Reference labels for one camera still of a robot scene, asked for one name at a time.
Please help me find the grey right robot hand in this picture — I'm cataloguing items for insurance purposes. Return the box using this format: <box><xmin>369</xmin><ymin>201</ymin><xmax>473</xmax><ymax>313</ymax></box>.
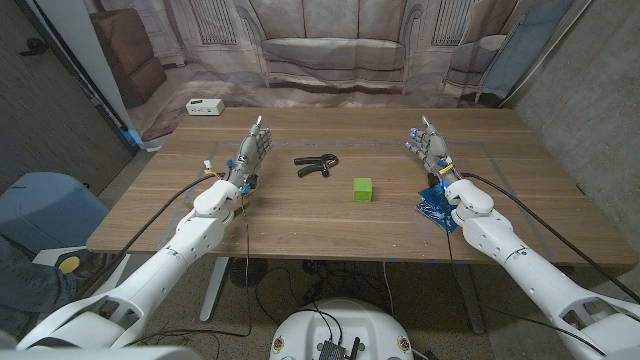
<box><xmin>404</xmin><ymin>115</ymin><xmax>464</xmax><ymax>189</ymax></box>

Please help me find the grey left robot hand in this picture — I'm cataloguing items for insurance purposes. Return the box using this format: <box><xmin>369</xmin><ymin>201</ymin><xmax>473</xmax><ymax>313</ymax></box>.
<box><xmin>223</xmin><ymin>115</ymin><xmax>274</xmax><ymax>194</ymax></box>

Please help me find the black grip strengthener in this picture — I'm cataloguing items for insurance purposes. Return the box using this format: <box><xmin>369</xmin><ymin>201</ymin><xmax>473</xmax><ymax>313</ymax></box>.
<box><xmin>293</xmin><ymin>153</ymin><xmax>340</xmax><ymax>179</ymax></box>

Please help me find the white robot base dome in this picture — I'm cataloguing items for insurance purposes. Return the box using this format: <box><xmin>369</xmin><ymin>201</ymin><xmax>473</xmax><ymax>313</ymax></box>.
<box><xmin>269</xmin><ymin>298</ymin><xmax>415</xmax><ymax>360</ymax></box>

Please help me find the blue gel bag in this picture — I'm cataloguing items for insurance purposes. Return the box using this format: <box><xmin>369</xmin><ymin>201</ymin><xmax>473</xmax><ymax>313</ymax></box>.
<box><xmin>414</xmin><ymin>185</ymin><xmax>459</xmax><ymax>235</ymax></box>

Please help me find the green block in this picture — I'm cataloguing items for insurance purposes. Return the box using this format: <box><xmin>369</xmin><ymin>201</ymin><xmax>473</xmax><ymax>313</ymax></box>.
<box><xmin>352</xmin><ymin>177</ymin><xmax>374</xmax><ymax>203</ymax></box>

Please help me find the white power box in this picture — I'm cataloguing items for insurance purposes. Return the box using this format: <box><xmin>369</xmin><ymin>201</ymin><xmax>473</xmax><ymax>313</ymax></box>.
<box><xmin>185</xmin><ymin>98</ymin><xmax>226</xmax><ymax>117</ymax></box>

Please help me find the black round fan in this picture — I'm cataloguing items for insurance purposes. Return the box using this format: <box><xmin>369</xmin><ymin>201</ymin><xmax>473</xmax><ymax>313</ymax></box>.
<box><xmin>229</xmin><ymin>257</ymin><xmax>269</xmax><ymax>289</ymax></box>

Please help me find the printed sofa room backdrop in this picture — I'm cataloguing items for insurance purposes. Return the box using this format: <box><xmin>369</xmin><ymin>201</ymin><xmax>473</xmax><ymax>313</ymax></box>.
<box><xmin>82</xmin><ymin>0</ymin><xmax>594</xmax><ymax>151</ymax></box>

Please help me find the white table leg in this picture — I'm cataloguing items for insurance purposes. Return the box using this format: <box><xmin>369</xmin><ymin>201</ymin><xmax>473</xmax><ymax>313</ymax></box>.
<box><xmin>199</xmin><ymin>257</ymin><xmax>231</xmax><ymax>323</ymax></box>

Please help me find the grey table leg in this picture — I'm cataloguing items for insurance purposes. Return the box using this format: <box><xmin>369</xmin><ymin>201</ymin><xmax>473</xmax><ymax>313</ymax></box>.
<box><xmin>452</xmin><ymin>263</ymin><xmax>487</xmax><ymax>335</ymax></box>

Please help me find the blue-grey bin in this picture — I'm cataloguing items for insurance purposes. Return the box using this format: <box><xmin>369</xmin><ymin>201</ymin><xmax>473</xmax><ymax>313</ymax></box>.
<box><xmin>0</xmin><ymin>172</ymin><xmax>110</xmax><ymax>254</ymax></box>

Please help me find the black antenna module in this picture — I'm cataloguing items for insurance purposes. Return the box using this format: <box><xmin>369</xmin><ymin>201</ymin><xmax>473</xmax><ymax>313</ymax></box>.
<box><xmin>317</xmin><ymin>337</ymin><xmax>362</xmax><ymax>360</ymax></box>

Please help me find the thin black left wrist cable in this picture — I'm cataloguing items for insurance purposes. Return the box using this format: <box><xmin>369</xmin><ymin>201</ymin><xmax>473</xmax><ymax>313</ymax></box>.
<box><xmin>124</xmin><ymin>193</ymin><xmax>253</xmax><ymax>347</ymax></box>

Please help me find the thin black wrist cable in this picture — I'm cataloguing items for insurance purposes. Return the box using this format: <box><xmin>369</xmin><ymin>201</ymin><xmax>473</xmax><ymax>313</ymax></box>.
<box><xmin>124</xmin><ymin>193</ymin><xmax>253</xmax><ymax>347</ymax></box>
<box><xmin>444</xmin><ymin>227</ymin><xmax>607</xmax><ymax>357</ymax></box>

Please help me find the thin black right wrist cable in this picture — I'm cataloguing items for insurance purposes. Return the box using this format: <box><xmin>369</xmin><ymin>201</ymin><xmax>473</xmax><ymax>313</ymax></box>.
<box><xmin>444</xmin><ymin>227</ymin><xmax>607</xmax><ymax>357</ymax></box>

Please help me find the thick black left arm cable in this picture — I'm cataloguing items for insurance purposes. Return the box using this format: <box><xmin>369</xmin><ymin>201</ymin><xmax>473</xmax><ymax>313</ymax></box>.
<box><xmin>74</xmin><ymin>172</ymin><xmax>226</xmax><ymax>301</ymax></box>

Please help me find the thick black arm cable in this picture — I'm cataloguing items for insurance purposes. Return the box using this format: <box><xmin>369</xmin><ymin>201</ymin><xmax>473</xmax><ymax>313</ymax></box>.
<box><xmin>460</xmin><ymin>172</ymin><xmax>640</xmax><ymax>304</ymax></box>
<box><xmin>74</xmin><ymin>172</ymin><xmax>226</xmax><ymax>301</ymax></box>

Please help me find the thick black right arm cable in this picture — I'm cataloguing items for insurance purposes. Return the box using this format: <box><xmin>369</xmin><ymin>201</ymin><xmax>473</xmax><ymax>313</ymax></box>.
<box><xmin>460</xmin><ymin>172</ymin><xmax>640</xmax><ymax>304</ymax></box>

